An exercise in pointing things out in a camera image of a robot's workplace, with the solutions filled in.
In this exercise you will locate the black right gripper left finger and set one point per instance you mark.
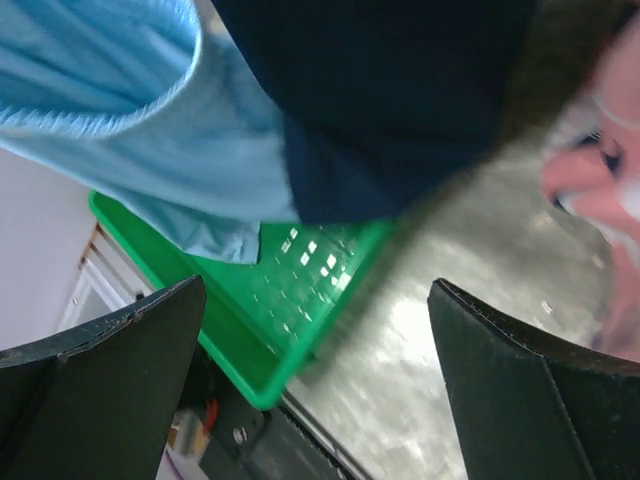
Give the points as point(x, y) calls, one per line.
point(96, 401)

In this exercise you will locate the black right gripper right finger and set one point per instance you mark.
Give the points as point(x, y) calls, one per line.
point(527, 404)

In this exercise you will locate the light blue shorts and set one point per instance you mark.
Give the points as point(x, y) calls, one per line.
point(143, 102)

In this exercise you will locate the pink floral shorts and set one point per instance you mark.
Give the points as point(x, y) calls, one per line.
point(597, 180)

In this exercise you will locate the navy blue shorts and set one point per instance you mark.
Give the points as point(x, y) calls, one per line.
point(382, 100)

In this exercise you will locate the green plastic tray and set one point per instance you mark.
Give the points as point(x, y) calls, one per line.
point(262, 323)

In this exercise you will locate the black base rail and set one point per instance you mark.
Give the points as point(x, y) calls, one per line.
point(217, 434)

